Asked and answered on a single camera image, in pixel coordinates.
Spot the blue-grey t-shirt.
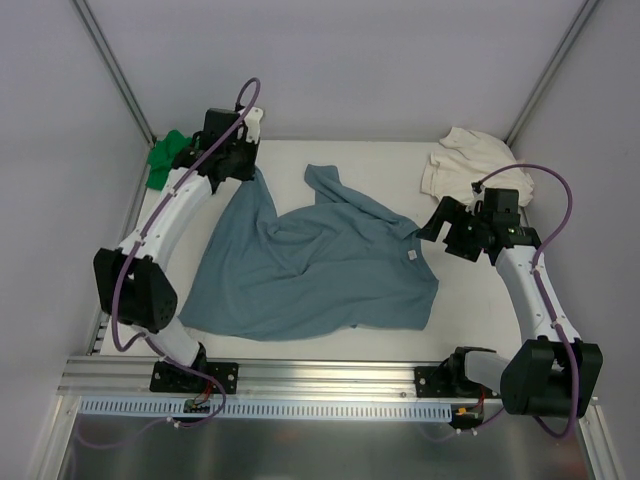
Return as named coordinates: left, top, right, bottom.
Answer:
left=179, top=165, right=439, bottom=341

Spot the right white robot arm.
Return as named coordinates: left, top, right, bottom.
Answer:
left=418, top=188, right=603, bottom=420

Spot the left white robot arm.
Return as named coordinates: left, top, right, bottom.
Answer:
left=93, top=105, right=264, bottom=391

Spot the cream white t-shirt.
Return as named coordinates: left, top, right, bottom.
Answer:
left=420, top=127, right=517, bottom=206

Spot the green folded t-shirt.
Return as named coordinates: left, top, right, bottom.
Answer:
left=146, top=130, right=192, bottom=191

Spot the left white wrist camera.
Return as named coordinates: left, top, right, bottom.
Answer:
left=238, top=107, right=264, bottom=145

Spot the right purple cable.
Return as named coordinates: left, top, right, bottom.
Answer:
left=424, top=162, right=581, bottom=444

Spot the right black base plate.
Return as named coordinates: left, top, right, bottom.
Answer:
left=413, top=364, right=500, bottom=399

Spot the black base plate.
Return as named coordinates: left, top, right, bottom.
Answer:
left=149, top=361, right=239, bottom=395
left=413, top=364, right=500, bottom=399

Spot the left aluminium frame post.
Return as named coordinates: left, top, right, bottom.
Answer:
left=70, top=0, right=157, bottom=146

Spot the aluminium frame post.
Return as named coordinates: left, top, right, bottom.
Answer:
left=504, top=0, right=602, bottom=147
left=70, top=0, right=157, bottom=146

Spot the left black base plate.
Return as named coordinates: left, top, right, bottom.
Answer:
left=149, top=361, right=239, bottom=395

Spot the right aluminium frame post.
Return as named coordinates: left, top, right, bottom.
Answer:
left=504, top=0, right=602, bottom=147

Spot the aluminium mounting rail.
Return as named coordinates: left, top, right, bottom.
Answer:
left=56, top=355, right=426, bottom=402

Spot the white slotted cable duct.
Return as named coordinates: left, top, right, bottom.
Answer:
left=78, top=396, right=453, bottom=423

